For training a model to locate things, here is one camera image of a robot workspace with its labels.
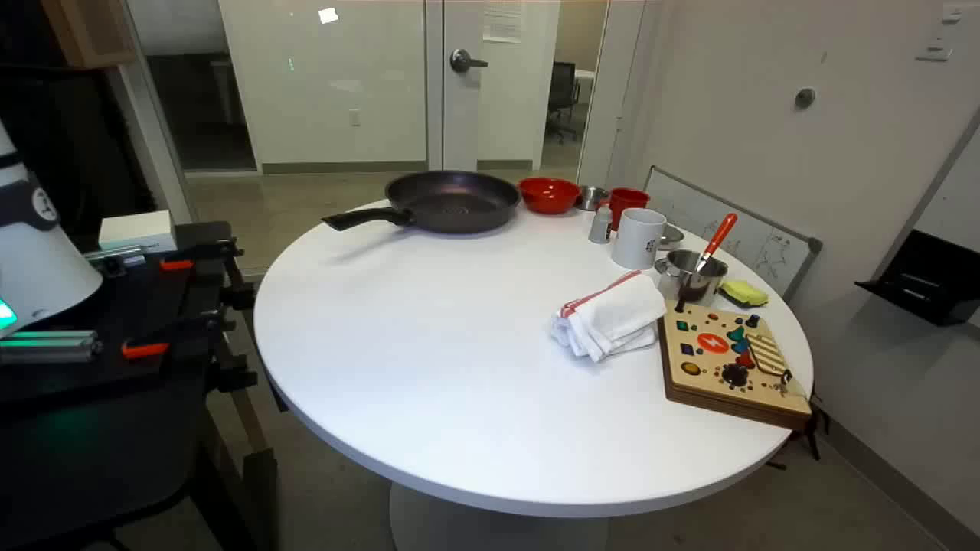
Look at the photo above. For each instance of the wooden shape puzzle board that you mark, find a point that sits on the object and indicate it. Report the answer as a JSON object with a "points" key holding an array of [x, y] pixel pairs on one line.
{"points": [[730, 385]]}

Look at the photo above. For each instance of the white mug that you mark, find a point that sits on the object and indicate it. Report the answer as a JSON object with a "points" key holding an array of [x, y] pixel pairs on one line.
{"points": [[639, 239]]}

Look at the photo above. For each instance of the silver rail on cart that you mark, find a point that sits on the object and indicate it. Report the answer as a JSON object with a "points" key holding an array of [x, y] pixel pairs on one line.
{"points": [[48, 343]]}

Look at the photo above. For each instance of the red cup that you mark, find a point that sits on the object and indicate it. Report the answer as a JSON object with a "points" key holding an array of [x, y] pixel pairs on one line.
{"points": [[628, 203]]}

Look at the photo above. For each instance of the white box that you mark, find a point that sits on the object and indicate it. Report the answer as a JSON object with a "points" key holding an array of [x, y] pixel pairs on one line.
{"points": [[137, 231]]}

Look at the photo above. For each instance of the black clamp with orange grip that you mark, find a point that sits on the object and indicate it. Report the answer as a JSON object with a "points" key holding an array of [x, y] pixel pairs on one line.
{"points": [[144, 351], [176, 265]]}

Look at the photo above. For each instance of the white wall switch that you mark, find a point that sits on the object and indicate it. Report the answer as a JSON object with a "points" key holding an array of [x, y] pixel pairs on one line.
{"points": [[937, 40]]}

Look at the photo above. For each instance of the steel saucepan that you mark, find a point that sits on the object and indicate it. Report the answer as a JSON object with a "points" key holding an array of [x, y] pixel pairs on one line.
{"points": [[693, 276]]}

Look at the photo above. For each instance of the small steel measuring cup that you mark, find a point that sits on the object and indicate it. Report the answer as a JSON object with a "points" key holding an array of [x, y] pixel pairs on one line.
{"points": [[594, 196]]}

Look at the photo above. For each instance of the black wall tray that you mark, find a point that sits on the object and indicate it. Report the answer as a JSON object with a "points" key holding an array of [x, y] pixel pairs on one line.
{"points": [[922, 280]]}

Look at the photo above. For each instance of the yellow green sponge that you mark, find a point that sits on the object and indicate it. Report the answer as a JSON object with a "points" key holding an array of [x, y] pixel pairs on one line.
{"points": [[745, 293]]}

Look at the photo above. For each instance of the round white table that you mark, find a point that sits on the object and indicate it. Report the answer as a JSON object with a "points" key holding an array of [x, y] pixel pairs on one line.
{"points": [[460, 376]]}

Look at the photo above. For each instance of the black robot cart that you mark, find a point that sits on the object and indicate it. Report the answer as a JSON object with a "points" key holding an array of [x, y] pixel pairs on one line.
{"points": [[93, 448]]}

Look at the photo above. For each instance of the small grey metal cup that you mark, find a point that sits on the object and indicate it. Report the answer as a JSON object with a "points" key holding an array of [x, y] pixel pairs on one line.
{"points": [[598, 228]]}

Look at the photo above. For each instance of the whiteboard leaning on wall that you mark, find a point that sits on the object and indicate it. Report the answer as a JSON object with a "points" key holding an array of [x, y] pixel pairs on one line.
{"points": [[759, 239]]}

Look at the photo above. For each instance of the round wall fixture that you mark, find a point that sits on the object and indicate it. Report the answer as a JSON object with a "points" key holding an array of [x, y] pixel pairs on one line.
{"points": [[805, 98]]}

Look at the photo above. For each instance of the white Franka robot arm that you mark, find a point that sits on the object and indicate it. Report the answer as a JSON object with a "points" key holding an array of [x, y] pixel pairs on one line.
{"points": [[40, 267]]}

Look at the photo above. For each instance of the white towel with red stripes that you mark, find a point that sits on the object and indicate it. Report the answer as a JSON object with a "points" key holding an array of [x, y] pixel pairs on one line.
{"points": [[615, 317]]}

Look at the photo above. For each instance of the red bowl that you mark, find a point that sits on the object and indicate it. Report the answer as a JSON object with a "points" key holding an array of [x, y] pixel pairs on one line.
{"points": [[548, 195]]}

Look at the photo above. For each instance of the wooden cabinet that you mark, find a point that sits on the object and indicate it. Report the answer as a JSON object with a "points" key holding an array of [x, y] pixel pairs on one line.
{"points": [[91, 31]]}

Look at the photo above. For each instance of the black frying pan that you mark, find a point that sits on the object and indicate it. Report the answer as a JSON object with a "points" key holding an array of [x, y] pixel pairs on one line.
{"points": [[448, 201]]}

